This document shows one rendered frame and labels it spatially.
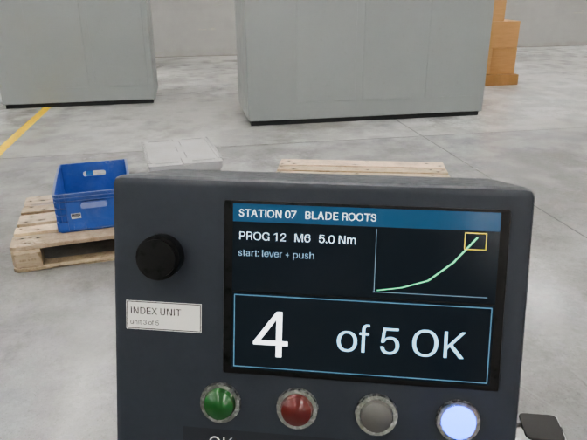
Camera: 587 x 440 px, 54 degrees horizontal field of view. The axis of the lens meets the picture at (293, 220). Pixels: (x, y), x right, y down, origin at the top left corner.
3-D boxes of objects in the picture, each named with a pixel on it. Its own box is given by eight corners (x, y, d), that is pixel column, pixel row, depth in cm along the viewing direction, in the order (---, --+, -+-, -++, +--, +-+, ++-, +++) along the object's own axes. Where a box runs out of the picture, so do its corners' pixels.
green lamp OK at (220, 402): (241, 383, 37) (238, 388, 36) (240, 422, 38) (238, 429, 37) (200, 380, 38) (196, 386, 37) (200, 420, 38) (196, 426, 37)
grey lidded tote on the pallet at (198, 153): (210, 182, 385) (206, 134, 373) (227, 214, 332) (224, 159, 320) (146, 189, 374) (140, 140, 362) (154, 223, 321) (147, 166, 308)
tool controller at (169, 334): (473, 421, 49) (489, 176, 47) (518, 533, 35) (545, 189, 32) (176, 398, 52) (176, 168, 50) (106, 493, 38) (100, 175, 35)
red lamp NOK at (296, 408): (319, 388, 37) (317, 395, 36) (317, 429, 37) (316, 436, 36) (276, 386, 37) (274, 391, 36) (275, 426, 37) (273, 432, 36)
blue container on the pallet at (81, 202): (130, 191, 372) (126, 157, 364) (136, 226, 318) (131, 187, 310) (63, 198, 360) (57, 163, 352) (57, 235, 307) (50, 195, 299)
